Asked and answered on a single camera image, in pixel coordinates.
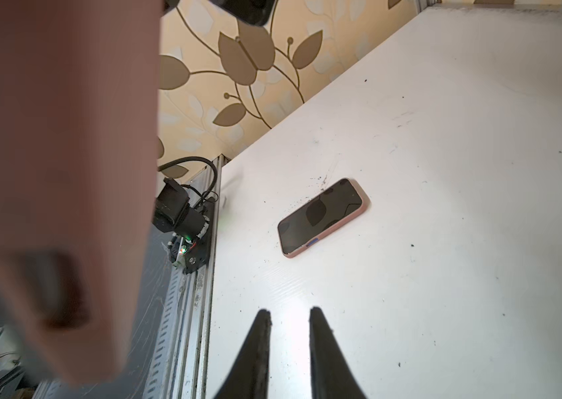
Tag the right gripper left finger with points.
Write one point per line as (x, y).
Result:
(249, 375)

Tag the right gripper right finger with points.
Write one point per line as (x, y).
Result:
(331, 376)

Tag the phone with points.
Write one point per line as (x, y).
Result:
(339, 204)
(78, 153)

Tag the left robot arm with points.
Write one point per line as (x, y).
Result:
(173, 211)

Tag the aluminium frame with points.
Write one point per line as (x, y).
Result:
(171, 333)

